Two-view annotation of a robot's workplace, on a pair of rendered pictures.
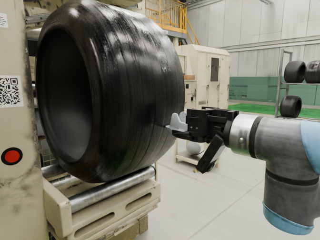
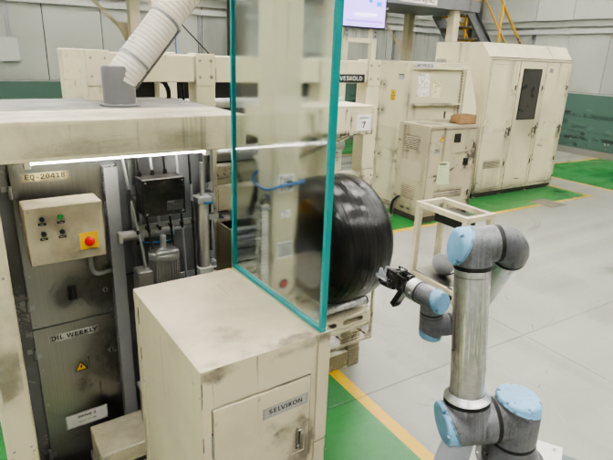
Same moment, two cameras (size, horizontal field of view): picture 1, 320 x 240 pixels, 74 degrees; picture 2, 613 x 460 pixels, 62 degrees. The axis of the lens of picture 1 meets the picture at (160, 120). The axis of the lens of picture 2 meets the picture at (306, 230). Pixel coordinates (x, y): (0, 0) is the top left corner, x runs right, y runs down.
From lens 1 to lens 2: 1.66 m
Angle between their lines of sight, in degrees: 14
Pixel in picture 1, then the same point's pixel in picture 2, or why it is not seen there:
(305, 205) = (431, 327)
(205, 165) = (394, 302)
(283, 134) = (424, 294)
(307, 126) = (433, 292)
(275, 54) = not seen: outside the picture
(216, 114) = (403, 275)
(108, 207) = (332, 320)
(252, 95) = not seen: outside the picture
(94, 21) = (337, 212)
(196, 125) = (391, 279)
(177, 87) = (386, 247)
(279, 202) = (421, 325)
